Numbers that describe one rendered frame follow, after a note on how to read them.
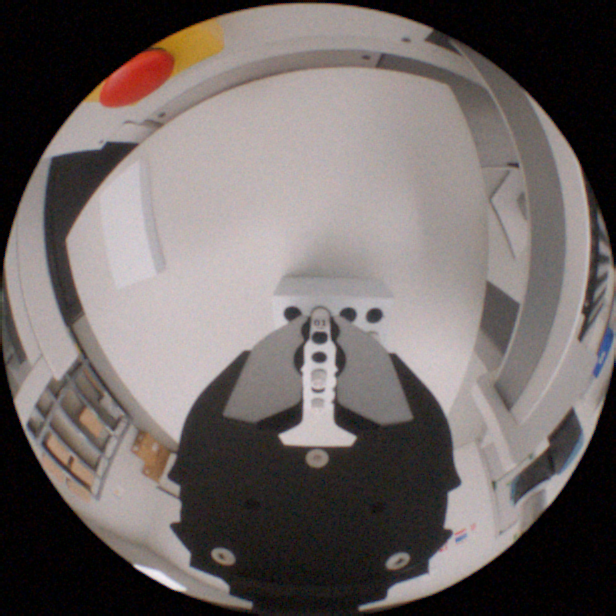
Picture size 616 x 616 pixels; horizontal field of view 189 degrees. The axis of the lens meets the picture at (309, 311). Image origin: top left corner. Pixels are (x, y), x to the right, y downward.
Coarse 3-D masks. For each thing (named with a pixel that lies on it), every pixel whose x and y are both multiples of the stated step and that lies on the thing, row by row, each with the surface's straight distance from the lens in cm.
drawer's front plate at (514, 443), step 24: (576, 360) 36; (480, 384) 22; (552, 384) 28; (576, 384) 32; (480, 408) 22; (504, 408) 21; (552, 408) 26; (504, 432) 20; (528, 432) 22; (504, 456) 20
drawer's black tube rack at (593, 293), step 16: (592, 192) 19; (592, 208) 18; (592, 224) 30; (592, 240) 29; (608, 240) 33; (592, 256) 30; (608, 256) 33; (592, 272) 31; (608, 272) 36; (592, 288) 19; (592, 304) 19
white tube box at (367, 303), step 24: (288, 288) 15; (312, 288) 15; (336, 288) 15; (360, 288) 16; (384, 288) 16; (288, 312) 16; (336, 312) 15; (360, 312) 15; (384, 312) 15; (312, 336) 16; (384, 336) 16; (312, 360) 17
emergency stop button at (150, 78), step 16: (128, 64) 12; (144, 64) 12; (160, 64) 12; (112, 80) 12; (128, 80) 12; (144, 80) 12; (160, 80) 13; (112, 96) 12; (128, 96) 13; (144, 96) 13
